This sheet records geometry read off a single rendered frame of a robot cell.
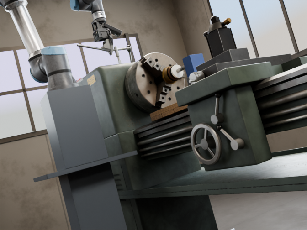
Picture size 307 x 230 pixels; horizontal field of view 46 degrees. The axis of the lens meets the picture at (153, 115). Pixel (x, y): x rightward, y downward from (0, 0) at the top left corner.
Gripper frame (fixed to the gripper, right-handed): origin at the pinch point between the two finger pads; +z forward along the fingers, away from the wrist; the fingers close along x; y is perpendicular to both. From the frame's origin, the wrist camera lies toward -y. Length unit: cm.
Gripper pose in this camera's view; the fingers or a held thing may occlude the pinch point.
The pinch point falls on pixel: (111, 53)
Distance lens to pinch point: 216.5
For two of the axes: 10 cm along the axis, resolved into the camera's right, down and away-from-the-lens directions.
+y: -8.2, 1.7, -5.5
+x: 5.1, -2.1, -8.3
